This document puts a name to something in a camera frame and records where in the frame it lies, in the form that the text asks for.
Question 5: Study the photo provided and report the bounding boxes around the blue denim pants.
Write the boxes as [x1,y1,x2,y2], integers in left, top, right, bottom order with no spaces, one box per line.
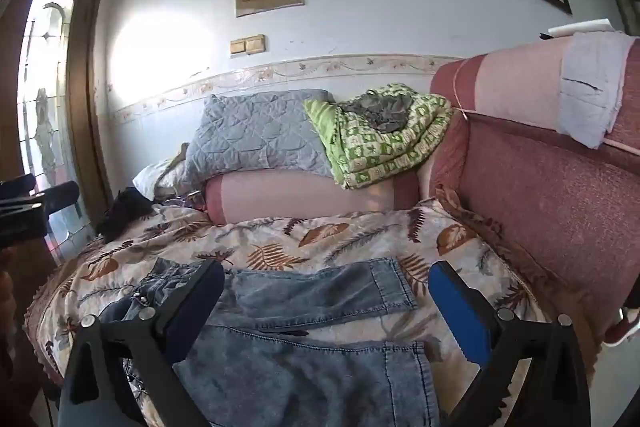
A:
[98,256,441,427]

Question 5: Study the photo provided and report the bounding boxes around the black cloth on bed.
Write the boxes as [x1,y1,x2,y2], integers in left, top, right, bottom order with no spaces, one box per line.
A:
[96,186,153,243]

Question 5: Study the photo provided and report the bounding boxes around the red white shoe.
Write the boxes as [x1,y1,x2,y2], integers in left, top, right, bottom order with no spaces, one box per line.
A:
[603,307,639,347]

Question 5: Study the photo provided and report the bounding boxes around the white pillow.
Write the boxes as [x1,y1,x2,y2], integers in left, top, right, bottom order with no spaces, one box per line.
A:
[132,142,189,202]

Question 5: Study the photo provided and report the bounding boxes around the pink red sofa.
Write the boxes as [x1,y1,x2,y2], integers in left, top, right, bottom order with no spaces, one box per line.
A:
[204,37,639,341]

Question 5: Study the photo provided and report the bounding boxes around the leaf pattern bed cover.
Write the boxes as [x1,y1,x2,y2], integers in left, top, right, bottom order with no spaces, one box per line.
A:
[25,202,546,424]

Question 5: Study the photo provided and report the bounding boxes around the grey quilted pillow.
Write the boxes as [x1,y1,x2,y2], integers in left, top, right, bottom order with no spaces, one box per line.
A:
[183,89,333,187]

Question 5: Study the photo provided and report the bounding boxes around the wooden stained glass door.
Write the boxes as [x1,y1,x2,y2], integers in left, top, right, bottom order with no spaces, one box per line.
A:
[1,0,112,265]

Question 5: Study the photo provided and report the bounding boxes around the green patterned folded blanket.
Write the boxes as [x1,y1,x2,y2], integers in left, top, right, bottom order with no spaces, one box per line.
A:
[304,83,454,190]

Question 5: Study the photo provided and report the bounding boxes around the grey crumpled cloth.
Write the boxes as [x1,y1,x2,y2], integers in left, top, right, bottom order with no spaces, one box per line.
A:
[338,91,413,133]

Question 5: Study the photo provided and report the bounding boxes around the light grey towel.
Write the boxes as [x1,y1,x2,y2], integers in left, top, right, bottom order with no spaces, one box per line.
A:
[556,31,637,150]

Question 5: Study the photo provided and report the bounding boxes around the gold wall switch plate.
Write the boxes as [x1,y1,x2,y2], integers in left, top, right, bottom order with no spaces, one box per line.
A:
[230,35,267,56]

